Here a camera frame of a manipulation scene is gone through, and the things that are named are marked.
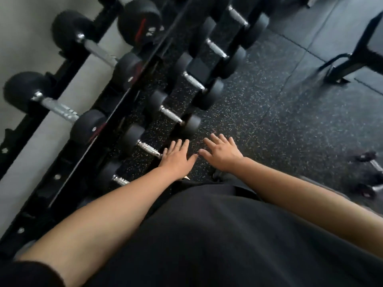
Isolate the black metal bench frame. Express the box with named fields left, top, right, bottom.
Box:
left=318, top=11, right=383, bottom=86

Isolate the person's right hand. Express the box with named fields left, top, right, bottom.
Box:
left=198, top=133, right=244, bottom=173

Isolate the row of medium black dumbbells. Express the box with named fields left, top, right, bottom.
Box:
left=96, top=0, right=282, bottom=196

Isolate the person's left forearm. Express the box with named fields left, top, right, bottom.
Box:
left=16, top=166, right=187, bottom=287

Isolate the person's black shirt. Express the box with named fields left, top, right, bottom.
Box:
left=0, top=179, right=383, bottom=287

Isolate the small black dumbbell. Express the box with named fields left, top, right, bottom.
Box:
left=355, top=151, right=383, bottom=177
left=357, top=182, right=383, bottom=199

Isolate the person's right forearm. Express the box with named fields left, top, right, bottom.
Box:
left=230, top=157, right=383, bottom=259

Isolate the large black dumbbell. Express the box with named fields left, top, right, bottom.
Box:
left=3, top=72, right=108, bottom=145
left=115, top=0, right=163, bottom=47
left=51, top=10, right=144, bottom=90

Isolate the black metal dumbbell rack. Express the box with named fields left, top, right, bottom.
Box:
left=0, top=0, right=282, bottom=262

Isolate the person's left hand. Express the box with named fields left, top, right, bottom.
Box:
left=158, top=139, right=199, bottom=180

